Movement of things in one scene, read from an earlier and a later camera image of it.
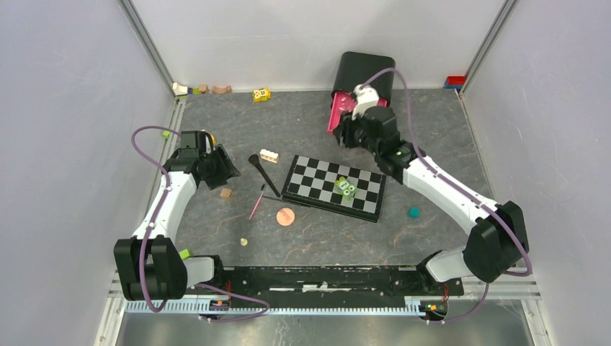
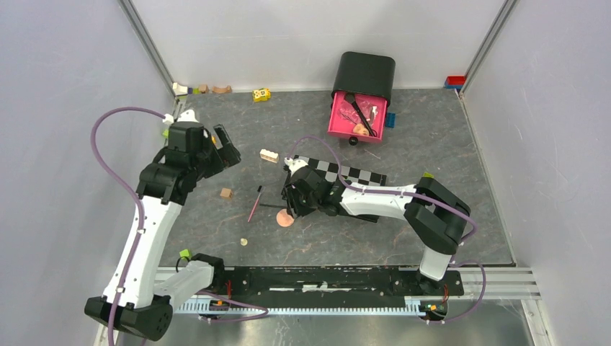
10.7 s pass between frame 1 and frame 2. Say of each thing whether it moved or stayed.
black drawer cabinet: stayed
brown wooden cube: stayed
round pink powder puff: stayed
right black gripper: moved
